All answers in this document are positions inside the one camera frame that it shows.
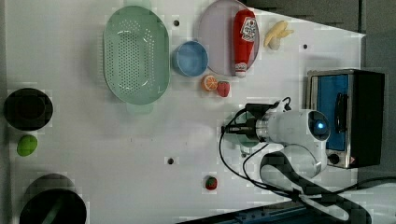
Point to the black round bowl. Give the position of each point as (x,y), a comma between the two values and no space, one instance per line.
(28,109)

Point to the red plush ketchup bottle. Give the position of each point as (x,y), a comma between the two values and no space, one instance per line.
(244,34)

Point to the green toy lime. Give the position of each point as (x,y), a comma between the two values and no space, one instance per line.
(27,145)

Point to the green perforated colander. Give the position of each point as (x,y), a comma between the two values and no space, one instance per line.
(136,56)

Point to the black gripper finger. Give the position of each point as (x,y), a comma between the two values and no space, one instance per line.
(233,132)
(235,127)

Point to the light green mug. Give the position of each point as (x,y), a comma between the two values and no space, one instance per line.
(240,142)

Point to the black pot with lid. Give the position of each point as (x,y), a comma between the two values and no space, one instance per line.
(52,199)

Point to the small red green strawberry toy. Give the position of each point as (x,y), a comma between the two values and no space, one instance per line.
(211,183)

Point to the blue bowl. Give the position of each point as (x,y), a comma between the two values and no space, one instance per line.
(190,59)

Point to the yellow toy banana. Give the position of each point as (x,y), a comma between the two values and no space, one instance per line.
(275,34)

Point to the lilac round plate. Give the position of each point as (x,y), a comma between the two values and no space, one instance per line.
(215,32)

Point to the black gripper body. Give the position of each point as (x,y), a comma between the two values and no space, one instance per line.
(251,129)

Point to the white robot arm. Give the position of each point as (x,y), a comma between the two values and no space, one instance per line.
(289,171)

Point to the blue metal frame rail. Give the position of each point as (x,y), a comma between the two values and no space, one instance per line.
(279,213)

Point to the toy orange slice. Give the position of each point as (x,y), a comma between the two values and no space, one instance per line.
(209,83)

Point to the silver toaster oven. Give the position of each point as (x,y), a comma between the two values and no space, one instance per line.
(353,102)

